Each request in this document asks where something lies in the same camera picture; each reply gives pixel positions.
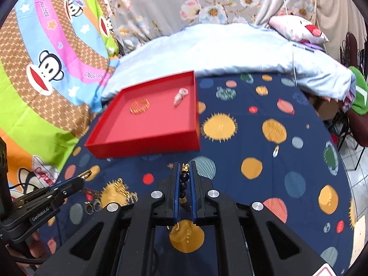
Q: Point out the green cloth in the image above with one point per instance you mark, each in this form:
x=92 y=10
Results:
x=359 y=92

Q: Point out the beige curtain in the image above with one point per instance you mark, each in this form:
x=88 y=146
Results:
x=336 y=11

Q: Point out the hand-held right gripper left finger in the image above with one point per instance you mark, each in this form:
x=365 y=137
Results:
x=177 y=195

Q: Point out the light blue quilt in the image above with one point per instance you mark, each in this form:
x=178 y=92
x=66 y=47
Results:
x=230 y=51

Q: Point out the grey floral sheet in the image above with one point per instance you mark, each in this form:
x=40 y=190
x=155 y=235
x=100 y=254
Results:
x=172 y=5

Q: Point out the person's left hand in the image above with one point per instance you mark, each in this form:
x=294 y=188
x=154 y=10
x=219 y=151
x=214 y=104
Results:
x=38 y=247

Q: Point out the purple cloth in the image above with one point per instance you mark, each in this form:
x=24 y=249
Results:
x=314 y=46

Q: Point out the pink white plush pillow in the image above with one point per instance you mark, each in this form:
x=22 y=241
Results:
x=299 y=27

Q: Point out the red tray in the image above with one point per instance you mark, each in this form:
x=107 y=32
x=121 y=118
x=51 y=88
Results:
x=155 y=126

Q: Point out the navy planet printed blanket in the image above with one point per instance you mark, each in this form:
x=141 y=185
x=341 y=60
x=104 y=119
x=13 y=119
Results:
x=258 y=178

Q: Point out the dark red seat chair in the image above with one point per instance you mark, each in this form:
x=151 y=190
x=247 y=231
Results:
x=358 y=126

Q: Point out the cardboard box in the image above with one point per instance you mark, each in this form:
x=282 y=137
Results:
x=325 y=109

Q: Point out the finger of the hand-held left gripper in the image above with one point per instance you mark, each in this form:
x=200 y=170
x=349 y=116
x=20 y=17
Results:
x=61 y=184
x=67 y=192

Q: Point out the black metal chair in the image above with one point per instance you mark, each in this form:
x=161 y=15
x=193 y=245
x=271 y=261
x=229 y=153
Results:
x=352 y=49

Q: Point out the beige paper sheet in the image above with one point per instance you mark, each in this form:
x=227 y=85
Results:
x=359 y=235

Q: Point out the colourful monkey printed blanket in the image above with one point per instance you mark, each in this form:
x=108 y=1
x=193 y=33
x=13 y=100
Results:
x=43 y=92

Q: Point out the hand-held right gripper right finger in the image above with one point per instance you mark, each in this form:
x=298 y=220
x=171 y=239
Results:
x=193 y=195

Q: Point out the white red card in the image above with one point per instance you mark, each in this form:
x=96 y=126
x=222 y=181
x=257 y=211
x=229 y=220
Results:
x=325 y=270

